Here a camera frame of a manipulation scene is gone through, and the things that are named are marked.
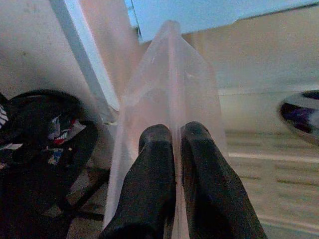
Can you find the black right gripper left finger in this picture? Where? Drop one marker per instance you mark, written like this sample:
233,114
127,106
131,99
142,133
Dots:
149,179

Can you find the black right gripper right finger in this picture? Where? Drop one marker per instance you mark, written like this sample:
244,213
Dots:
211,189

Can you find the clear plastic container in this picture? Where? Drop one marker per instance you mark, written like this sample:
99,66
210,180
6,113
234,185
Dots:
174,82

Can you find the black office chair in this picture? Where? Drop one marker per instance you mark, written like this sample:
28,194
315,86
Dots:
32,161

